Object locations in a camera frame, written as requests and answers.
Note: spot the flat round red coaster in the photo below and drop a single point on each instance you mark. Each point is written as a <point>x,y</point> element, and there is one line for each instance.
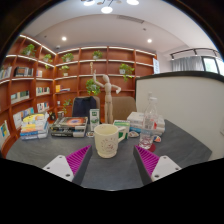
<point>153,147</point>

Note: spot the dark metal railing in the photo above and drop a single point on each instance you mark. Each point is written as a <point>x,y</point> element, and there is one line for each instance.
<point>186,50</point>

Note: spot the ceiling lamp with round bulbs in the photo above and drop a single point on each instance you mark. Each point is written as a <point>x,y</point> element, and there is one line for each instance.
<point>106,9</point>

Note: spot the stack of colourful books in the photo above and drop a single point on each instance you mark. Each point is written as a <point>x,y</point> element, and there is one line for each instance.
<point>33,128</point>

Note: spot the wooden shelf unit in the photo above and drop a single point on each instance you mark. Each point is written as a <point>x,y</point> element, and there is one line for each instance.
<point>73,70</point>

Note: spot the flat green and white box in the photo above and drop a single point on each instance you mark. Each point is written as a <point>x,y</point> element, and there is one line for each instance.
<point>122,125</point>

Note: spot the upright green and white carton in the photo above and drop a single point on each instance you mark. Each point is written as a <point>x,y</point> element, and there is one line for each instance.
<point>94,120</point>

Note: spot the grey curtain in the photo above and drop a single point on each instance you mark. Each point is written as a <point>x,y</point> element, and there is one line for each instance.
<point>186,64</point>

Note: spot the wooden artist mannequin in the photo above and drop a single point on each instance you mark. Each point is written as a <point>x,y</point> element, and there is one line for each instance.
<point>108,100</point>

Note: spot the cream ceramic mug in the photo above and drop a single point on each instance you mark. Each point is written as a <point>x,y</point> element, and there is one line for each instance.
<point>106,141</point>

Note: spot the white partition with dark top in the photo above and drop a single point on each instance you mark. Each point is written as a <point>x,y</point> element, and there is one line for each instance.
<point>186,106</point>

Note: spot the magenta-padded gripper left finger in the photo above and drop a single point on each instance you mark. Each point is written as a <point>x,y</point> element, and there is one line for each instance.
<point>58,166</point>

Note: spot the clear plastic water bottle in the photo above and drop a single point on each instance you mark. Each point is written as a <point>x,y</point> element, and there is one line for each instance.
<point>148,128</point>

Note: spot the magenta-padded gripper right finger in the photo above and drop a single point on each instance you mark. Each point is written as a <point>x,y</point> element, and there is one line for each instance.
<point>166,166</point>

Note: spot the tan chair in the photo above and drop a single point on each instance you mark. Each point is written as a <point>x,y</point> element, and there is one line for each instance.
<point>125,108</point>

